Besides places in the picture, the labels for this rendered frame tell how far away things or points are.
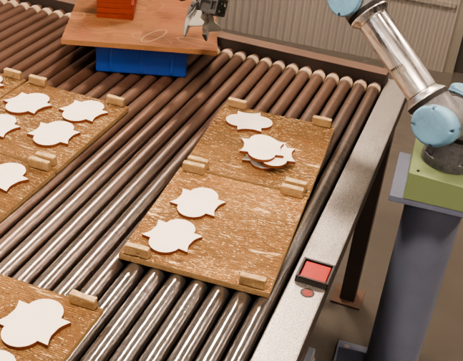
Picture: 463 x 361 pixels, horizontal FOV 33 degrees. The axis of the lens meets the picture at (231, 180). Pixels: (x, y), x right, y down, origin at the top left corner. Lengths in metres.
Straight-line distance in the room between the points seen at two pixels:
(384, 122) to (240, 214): 0.77
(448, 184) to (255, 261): 0.67
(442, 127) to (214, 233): 0.65
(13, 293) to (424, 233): 1.22
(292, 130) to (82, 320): 1.00
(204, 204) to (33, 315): 0.54
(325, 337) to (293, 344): 1.41
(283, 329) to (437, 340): 1.56
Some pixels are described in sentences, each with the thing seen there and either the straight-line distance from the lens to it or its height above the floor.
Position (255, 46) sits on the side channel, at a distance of 2.85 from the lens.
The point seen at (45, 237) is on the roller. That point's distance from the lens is 1.85.
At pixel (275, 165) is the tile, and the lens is 2.07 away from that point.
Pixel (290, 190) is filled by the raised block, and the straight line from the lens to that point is 1.99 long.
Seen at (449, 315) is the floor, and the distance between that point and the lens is 3.26.
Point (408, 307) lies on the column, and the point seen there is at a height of 0.46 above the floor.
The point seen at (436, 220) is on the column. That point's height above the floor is 0.79.
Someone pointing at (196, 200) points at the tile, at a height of 0.95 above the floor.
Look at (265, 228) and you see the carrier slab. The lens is 1.87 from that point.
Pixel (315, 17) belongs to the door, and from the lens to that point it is 5.46.
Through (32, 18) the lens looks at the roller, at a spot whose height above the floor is 0.92.
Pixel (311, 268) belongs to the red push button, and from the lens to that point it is 1.78.
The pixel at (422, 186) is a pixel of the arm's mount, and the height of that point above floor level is 0.92.
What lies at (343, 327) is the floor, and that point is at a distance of 3.06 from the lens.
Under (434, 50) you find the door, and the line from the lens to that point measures 5.43.
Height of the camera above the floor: 2.00
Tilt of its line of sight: 32 degrees down
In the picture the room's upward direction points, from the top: 6 degrees clockwise
